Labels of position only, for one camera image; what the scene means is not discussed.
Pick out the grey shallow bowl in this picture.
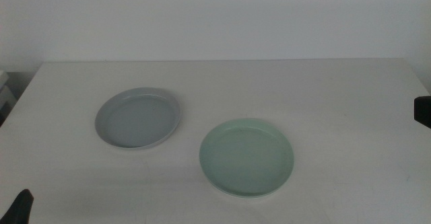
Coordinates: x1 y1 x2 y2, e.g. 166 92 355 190
94 87 182 151

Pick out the pale green shallow bowl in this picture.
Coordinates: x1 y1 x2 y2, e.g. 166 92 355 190
198 117 295 197

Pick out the white shallow bowl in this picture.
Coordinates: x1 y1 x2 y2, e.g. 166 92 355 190
201 170 291 199

